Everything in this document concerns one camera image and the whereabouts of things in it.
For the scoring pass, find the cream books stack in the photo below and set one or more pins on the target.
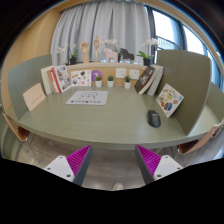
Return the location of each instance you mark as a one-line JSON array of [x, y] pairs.
[[46, 80]]

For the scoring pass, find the white printed mouse pad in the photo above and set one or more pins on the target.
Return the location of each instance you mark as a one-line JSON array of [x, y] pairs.
[[87, 98]]

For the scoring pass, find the pink wooden horse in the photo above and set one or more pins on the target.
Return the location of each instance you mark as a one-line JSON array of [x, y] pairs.
[[110, 54]]

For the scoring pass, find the black cover book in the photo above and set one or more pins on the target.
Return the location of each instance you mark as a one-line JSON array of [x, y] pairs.
[[144, 79]]

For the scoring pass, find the light wooden back shelf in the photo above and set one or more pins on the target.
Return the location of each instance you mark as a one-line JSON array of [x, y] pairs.
[[110, 66]]

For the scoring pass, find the beige paper booklet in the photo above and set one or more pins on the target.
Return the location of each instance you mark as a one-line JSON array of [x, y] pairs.
[[34, 96]]

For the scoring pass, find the green partition panel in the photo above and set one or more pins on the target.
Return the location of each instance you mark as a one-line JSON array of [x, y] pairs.
[[25, 76], [186, 76]]

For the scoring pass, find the colourful sticker card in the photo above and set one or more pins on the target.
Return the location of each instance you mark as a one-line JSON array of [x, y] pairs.
[[169, 100]]

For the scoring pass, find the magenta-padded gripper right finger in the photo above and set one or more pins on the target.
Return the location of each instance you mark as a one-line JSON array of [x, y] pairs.
[[166, 166]]

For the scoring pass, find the grey curtain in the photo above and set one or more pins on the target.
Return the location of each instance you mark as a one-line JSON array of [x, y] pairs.
[[100, 20]]

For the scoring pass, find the white sticker sheet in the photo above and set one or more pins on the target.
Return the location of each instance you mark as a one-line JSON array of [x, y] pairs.
[[80, 78]]

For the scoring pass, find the wooden chair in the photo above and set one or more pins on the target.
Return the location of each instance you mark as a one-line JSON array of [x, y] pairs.
[[205, 138], [21, 132]]

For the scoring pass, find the purple round number sign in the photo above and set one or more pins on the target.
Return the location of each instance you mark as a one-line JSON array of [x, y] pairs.
[[96, 73]]

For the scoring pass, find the wooden artist mannequin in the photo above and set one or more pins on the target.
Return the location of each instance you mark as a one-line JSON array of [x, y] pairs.
[[97, 45]]

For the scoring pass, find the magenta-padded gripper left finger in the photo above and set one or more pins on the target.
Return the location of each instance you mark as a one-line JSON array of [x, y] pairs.
[[60, 166]]

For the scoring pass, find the small potted succulent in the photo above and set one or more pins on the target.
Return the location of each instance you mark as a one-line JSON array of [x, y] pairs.
[[110, 83], [127, 84], [98, 83]]

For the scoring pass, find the black wooden horse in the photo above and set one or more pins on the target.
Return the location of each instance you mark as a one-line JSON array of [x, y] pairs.
[[126, 54]]

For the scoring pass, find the white wall socket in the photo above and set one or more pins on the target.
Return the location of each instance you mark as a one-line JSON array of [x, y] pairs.
[[120, 73], [134, 74]]

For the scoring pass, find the wooden hand model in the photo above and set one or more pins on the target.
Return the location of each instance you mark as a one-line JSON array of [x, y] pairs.
[[85, 50]]

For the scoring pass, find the white books stack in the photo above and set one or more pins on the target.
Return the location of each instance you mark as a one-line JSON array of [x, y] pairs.
[[156, 80]]

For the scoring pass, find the dark framed window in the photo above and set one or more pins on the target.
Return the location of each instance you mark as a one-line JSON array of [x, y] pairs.
[[170, 30]]

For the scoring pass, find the white orchid in black pot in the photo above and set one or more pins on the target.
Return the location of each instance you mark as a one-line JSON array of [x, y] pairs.
[[147, 61], [73, 60], [111, 42]]

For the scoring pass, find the black computer mouse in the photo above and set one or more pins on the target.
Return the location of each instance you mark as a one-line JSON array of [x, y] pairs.
[[154, 119]]

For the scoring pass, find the red and white magazine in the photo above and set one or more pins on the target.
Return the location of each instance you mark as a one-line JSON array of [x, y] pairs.
[[62, 78]]

